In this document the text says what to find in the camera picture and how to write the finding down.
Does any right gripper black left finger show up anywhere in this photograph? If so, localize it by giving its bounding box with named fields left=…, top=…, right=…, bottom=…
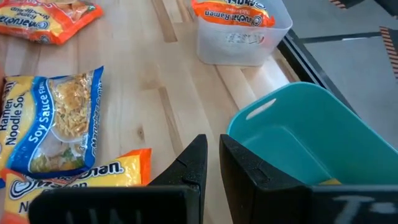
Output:
left=27, top=133, right=208, bottom=224

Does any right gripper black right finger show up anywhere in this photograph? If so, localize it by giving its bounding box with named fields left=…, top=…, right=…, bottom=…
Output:
left=219, top=133, right=398, bottom=224

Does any teal plastic bin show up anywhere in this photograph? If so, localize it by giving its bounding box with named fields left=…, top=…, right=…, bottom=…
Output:
left=226, top=82, right=398, bottom=187

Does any black hazard-striped floor mat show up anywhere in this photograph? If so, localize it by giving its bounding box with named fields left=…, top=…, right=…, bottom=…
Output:
left=379, top=26, right=398, bottom=81
left=328, top=0, right=365, bottom=9

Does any black aluminium table frame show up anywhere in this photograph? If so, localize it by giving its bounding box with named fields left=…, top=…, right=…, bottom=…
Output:
left=276, top=29, right=357, bottom=114

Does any translucent white plastic bin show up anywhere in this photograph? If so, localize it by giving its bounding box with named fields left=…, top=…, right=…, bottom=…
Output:
left=195, top=0, right=294, bottom=67

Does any orange chicken ramen packet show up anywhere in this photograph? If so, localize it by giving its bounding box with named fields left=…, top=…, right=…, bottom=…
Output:
left=190, top=0, right=276, bottom=29
left=0, top=148, right=152, bottom=224
left=0, top=0, right=104, bottom=46

